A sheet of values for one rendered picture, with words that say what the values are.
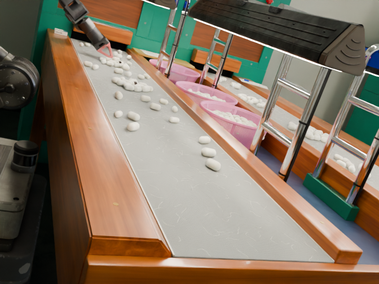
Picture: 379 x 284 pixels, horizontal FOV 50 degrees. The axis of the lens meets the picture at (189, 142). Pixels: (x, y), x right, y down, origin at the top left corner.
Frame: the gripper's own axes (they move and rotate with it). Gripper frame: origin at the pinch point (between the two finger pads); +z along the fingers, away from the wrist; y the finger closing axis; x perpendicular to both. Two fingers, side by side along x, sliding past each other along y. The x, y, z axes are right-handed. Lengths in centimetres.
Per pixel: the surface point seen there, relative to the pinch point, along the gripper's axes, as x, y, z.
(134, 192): 10, -131, -17
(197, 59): -38, 31, 40
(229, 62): -54, 31, 54
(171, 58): -20.2, -18.8, 11.0
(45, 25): 16.6, 37.5, -22.1
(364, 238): -22, -126, 37
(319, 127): -52, -53, 64
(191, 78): -24.5, -4.2, 31.2
